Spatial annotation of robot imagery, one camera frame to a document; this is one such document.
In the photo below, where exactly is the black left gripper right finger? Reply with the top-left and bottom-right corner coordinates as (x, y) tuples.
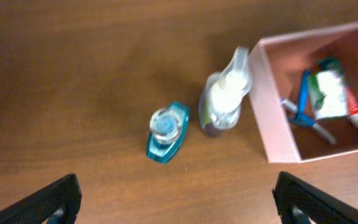
(272, 171), (358, 224)

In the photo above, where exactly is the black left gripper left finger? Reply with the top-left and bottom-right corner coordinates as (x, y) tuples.
(0, 174), (82, 223)

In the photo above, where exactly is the green and white soap packet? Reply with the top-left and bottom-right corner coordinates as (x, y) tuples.
(308, 70), (348, 120)

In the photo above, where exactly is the Colgate toothpaste tube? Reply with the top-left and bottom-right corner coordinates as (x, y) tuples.
(318, 57), (358, 128)

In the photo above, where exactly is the blue Gillette razor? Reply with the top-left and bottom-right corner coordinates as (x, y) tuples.
(290, 70), (315, 127)

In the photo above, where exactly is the teal Listerine mouthwash bottle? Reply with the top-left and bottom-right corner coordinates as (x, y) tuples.
(146, 101), (190, 164)

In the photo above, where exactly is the white open cardboard box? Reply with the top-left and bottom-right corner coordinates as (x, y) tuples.
(249, 22), (358, 163)

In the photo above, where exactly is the blue and white toothbrush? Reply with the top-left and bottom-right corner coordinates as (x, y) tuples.
(279, 98), (337, 145)

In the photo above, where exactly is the blue foam soap pump bottle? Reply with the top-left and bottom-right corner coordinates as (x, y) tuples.
(198, 47), (252, 138)

